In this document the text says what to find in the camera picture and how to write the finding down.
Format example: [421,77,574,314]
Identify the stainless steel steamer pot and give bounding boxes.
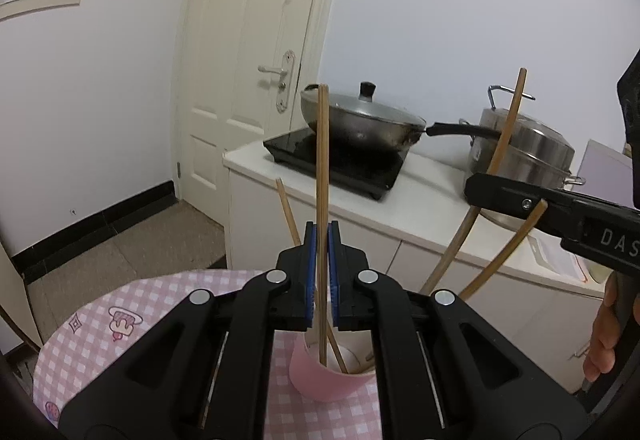
[464,84,586,231]

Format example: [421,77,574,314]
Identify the steel wok with lid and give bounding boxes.
[328,81,501,153]

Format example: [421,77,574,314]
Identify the pink paper cup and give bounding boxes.
[288,334,375,403]

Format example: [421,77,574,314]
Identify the person's right hand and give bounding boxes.
[582,272,622,382]

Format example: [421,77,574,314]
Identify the black induction cooktop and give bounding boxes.
[262,128,408,201]

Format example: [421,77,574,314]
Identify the pink checkered tablecloth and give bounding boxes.
[31,269,381,440]

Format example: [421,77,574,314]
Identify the cream panel door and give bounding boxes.
[174,0,319,225]

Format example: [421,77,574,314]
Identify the silver door handle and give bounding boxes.
[257,50,296,114]

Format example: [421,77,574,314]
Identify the white kitchen counter cabinet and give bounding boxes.
[224,142,604,391]

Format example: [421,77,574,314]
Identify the white paper booklet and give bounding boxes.
[527,231,588,283]

